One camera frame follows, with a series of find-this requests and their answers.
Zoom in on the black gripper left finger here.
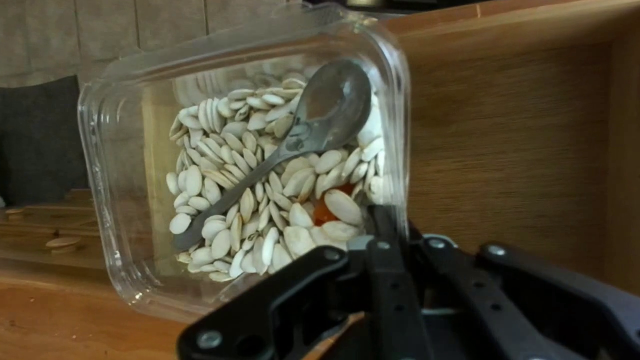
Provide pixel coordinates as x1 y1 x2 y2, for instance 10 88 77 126
176 205 436 360

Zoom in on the metal spoon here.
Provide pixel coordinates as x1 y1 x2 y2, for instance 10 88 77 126
174 58 374 254

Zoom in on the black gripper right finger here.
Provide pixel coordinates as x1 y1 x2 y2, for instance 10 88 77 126
405 232 640 360

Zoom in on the white pumpkin seeds pile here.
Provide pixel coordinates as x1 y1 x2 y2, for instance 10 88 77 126
163 63 388 286

